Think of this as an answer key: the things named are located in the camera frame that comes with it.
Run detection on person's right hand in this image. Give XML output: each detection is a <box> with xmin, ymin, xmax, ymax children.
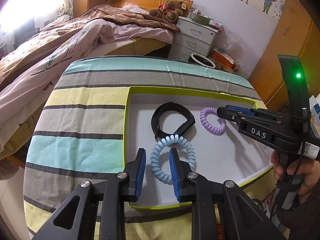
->
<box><xmin>271</xmin><ymin>151</ymin><xmax>320</xmax><ymax>204</ymax></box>

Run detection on brown blanket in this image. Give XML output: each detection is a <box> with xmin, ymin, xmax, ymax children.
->
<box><xmin>1</xmin><ymin>5</ymin><xmax>180</xmax><ymax>90</ymax></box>

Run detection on black wide bracelet band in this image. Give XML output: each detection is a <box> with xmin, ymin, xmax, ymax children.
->
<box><xmin>151</xmin><ymin>102</ymin><xmax>195</xmax><ymax>139</ymax></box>

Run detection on striped bed sheet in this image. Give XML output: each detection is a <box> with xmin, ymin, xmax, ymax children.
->
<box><xmin>23</xmin><ymin>56</ymin><xmax>276</xmax><ymax>239</ymax></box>

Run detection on stack of books on floor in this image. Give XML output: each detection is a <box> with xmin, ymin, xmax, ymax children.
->
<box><xmin>208</xmin><ymin>48</ymin><xmax>241</xmax><ymax>74</ymax></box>

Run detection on brown teddy bear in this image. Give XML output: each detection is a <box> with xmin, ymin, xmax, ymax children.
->
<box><xmin>149</xmin><ymin>0</ymin><xmax>187</xmax><ymax>24</ymax></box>

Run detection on purple spiral hair tie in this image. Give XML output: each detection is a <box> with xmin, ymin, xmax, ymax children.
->
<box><xmin>199</xmin><ymin>106</ymin><xmax>227</xmax><ymax>136</ymax></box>

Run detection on wooden wardrobe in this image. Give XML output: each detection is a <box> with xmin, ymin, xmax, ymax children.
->
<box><xmin>248</xmin><ymin>0</ymin><xmax>319</xmax><ymax>112</ymax></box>

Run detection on black white trash bin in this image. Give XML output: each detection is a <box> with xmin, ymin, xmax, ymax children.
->
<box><xmin>188</xmin><ymin>53</ymin><xmax>215</xmax><ymax>69</ymax></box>

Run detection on white bedside drawer cabinet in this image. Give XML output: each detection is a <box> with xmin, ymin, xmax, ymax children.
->
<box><xmin>168</xmin><ymin>16</ymin><xmax>219</xmax><ymax>62</ymax></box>

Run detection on light blue spiral hair tie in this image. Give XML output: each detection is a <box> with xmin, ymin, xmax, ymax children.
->
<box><xmin>150</xmin><ymin>134</ymin><xmax>197</xmax><ymax>183</ymax></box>

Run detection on wooden headboard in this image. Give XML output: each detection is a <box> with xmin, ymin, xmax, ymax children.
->
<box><xmin>107</xmin><ymin>0</ymin><xmax>193</xmax><ymax>11</ymax></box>

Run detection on pink floral duvet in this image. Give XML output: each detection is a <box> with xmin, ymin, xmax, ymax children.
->
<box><xmin>0</xmin><ymin>18</ymin><xmax>175</xmax><ymax>153</ymax></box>

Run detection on yellow-green shallow cardboard box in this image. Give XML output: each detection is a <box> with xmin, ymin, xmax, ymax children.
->
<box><xmin>124</xmin><ymin>87</ymin><xmax>276</xmax><ymax>210</ymax></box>

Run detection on green bowl on cabinet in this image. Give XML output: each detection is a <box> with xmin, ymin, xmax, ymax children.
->
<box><xmin>189</xmin><ymin>12</ymin><xmax>211</xmax><ymax>26</ymax></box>

